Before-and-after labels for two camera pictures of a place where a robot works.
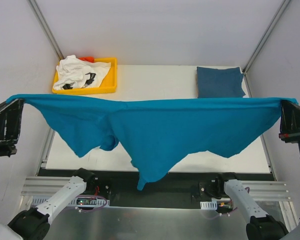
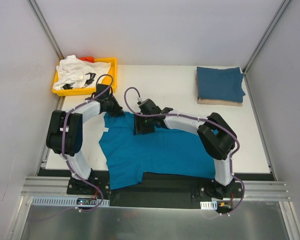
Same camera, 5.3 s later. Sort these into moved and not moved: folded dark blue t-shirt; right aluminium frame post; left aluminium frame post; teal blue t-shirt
Moved: teal blue t-shirt
Not moved: left aluminium frame post; folded dark blue t-shirt; right aluminium frame post
